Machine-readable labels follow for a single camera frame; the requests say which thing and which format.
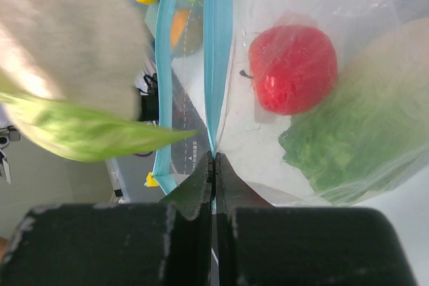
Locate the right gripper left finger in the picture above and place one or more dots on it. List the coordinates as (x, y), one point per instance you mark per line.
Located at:
(163, 243)

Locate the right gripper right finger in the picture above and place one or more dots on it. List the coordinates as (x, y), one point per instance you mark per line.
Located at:
(260, 244)

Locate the green lettuce toy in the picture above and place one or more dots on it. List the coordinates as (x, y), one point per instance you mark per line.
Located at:
(365, 137)

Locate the clear zip top bag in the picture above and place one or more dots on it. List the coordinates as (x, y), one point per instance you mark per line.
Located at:
(201, 88)

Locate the red apple toy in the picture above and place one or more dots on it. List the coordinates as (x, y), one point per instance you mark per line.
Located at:
(292, 68)

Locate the orange fruit toy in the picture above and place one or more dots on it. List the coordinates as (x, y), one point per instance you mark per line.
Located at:
(179, 22)

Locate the white cauliflower toy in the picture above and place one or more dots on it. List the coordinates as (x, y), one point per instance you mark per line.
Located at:
(68, 69)

